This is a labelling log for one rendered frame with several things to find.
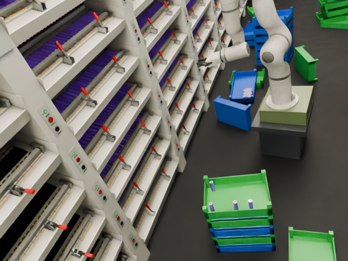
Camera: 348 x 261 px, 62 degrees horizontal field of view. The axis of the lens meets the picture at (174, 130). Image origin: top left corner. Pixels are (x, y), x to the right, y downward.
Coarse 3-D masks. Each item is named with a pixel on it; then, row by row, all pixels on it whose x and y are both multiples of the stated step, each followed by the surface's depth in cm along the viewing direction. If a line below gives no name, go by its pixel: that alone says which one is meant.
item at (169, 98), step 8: (184, 56) 220; (192, 56) 219; (184, 64) 215; (192, 64) 221; (176, 72) 206; (184, 72) 207; (176, 80) 200; (176, 88) 194; (168, 96) 187; (168, 104) 182
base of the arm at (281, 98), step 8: (272, 80) 164; (280, 80) 161; (288, 80) 162; (272, 88) 168; (280, 88) 164; (288, 88) 165; (272, 96) 172; (280, 96) 168; (288, 96) 168; (296, 96) 174; (272, 104) 175; (280, 104) 172; (288, 104) 170; (296, 104) 170
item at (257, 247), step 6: (216, 246) 150; (222, 246) 150; (228, 246) 149; (234, 246) 148; (240, 246) 147; (246, 246) 146; (252, 246) 146; (258, 246) 145; (264, 246) 145; (270, 246) 144; (222, 252) 153
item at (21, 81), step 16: (16, 48) 86; (0, 64) 82; (16, 64) 86; (0, 80) 84; (16, 80) 86; (32, 80) 91; (32, 96) 92; (48, 96) 97; (32, 112) 92; (32, 128) 97; (48, 128) 97; (64, 128) 104; (64, 144) 104; (64, 160) 104; (80, 176) 112; (96, 176) 120; (96, 208) 124; (112, 208) 131; (112, 224) 131; (128, 224) 143; (128, 240) 143; (144, 256) 158
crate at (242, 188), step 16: (240, 176) 141; (256, 176) 140; (208, 192) 145; (224, 192) 143; (240, 192) 140; (256, 192) 138; (208, 208) 138; (224, 208) 136; (240, 208) 133; (256, 208) 125
